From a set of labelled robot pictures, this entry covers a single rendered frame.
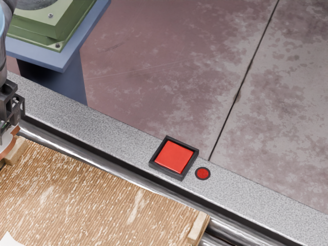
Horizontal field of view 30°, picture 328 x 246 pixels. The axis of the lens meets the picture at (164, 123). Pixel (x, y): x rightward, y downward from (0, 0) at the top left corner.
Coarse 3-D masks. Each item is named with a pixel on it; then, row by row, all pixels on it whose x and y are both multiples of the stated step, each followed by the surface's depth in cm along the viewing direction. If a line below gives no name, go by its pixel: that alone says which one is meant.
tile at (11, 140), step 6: (18, 126) 112; (6, 132) 111; (12, 132) 111; (6, 138) 109; (12, 138) 107; (6, 144) 106; (12, 144) 107; (0, 150) 105; (6, 150) 105; (0, 156) 105
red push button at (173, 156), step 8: (168, 144) 124; (176, 144) 124; (160, 152) 123; (168, 152) 123; (176, 152) 123; (184, 152) 123; (192, 152) 123; (160, 160) 122; (168, 160) 122; (176, 160) 122; (184, 160) 122; (168, 168) 121; (176, 168) 121
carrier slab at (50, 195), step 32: (32, 160) 121; (64, 160) 121; (0, 192) 117; (32, 192) 117; (64, 192) 117; (96, 192) 117; (128, 192) 117; (0, 224) 113; (32, 224) 113; (64, 224) 113; (96, 224) 113; (128, 224) 113; (160, 224) 113; (192, 224) 113
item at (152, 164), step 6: (168, 138) 125; (162, 144) 124; (180, 144) 124; (186, 144) 124; (156, 150) 123; (192, 150) 124; (198, 150) 123; (156, 156) 123; (192, 156) 122; (150, 162) 121; (192, 162) 122; (156, 168) 122; (162, 168) 121; (186, 168) 120; (168, 174) 121; (174, 174) 120; (180, 174) 120; (180, 180) 120
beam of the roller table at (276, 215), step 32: (32, 96) 133; (64, 96) 134; (64, 128) 128; (96, 128) 128; (128, 128) 128; (128, 160) 124; (192, 192) 119; (224, 192) 119; (256, 192) 119; (256, 224) 116; (288, 224) 115; (320, 224) 115
